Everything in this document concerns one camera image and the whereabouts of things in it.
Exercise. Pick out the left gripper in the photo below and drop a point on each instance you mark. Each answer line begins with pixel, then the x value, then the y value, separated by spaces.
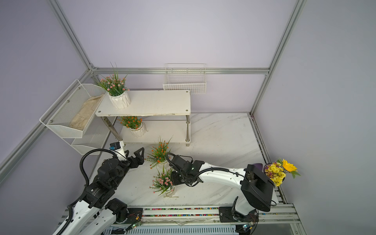
pixel 140 160

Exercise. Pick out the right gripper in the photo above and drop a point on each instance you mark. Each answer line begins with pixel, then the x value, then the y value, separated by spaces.
pixel 176 180

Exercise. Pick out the orange flower plant white pot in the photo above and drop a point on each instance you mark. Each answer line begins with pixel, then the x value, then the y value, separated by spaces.
pixel 158 153

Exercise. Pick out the pink flower plant white pot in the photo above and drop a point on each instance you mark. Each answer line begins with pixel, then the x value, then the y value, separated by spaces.
pixel 116 88

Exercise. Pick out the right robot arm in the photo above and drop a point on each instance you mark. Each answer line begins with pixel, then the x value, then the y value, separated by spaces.
pixel 256 189

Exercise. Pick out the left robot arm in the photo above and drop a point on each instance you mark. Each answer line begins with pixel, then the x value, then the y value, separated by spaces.
pixel 97 188

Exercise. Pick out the white two-tier rack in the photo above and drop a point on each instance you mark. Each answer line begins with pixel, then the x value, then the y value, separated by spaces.
pixel 166 115

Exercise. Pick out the beige glove in mesh shelf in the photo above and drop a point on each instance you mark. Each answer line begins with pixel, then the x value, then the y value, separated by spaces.
pixel 81 119

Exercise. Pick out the yellow flowers purple vase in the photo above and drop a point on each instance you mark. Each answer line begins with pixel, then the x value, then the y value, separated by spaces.
pixel 277 171

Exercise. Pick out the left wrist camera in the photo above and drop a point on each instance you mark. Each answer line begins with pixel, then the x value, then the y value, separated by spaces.
pixel 118 149

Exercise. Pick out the white mesh wall shelf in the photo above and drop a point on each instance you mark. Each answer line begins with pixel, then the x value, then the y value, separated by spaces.
pixel 58 117

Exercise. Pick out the white wire wall basket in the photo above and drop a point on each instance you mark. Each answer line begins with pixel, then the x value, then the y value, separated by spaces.
pixel 185 76

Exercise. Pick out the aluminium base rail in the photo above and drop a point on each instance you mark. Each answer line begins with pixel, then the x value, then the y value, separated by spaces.
pixel 185 215

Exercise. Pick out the aluminium frame rails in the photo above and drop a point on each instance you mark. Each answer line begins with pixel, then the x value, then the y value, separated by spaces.
pixel 44 57

